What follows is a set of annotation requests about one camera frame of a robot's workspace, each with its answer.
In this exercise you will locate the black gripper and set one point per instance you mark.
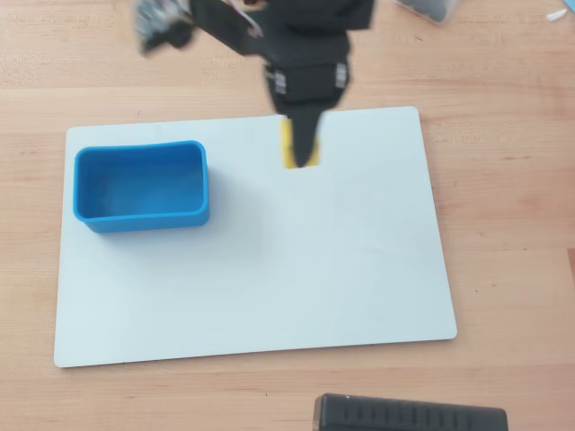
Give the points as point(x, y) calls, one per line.
point(306, 85)

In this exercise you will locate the yellow cube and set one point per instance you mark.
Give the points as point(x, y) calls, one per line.
point(285, 143)

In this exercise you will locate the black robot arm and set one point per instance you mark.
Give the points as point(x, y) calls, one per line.
point(305, 27)

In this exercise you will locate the white rectangular board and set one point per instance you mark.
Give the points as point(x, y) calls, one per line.
point(269, 269)

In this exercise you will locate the blue rectangular bin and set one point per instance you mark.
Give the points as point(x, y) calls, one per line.
point(139, 188)

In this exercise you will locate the dark object top right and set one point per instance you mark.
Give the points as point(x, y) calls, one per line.
point(427, 9)

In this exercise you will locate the small white scrap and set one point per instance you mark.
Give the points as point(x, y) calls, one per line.
point(557, 14)

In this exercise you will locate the black ribbed device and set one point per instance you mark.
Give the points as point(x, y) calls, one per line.
point(404, 415)

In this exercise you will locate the gripper-mounted camera board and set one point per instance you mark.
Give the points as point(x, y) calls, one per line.
point(159, 22)

